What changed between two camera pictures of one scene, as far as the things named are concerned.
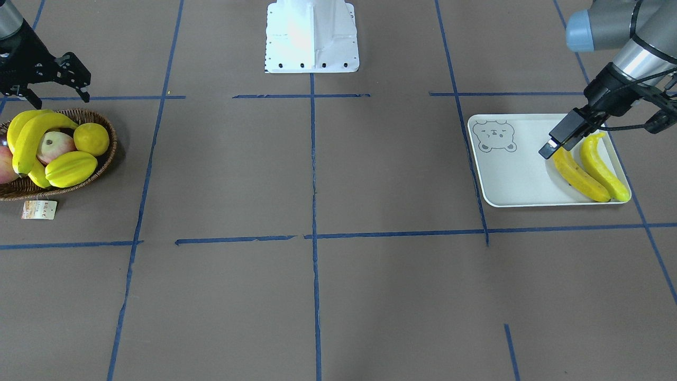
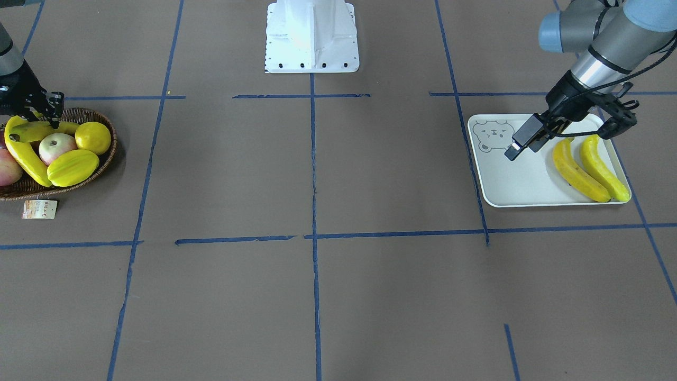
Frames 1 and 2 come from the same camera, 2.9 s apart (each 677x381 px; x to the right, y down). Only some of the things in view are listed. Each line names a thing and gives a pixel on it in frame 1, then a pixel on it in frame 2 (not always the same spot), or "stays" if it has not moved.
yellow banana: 585,184 stays
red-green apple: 52,144 stays
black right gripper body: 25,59 to 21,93
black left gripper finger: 568,126 to 528,130
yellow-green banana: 616,184 stays
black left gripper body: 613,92 to 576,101
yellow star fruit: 68,168 stays
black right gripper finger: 31,97 to 38,115
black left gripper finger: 553,144 to 543,138
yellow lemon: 91,138 stays
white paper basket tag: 41,209 stays
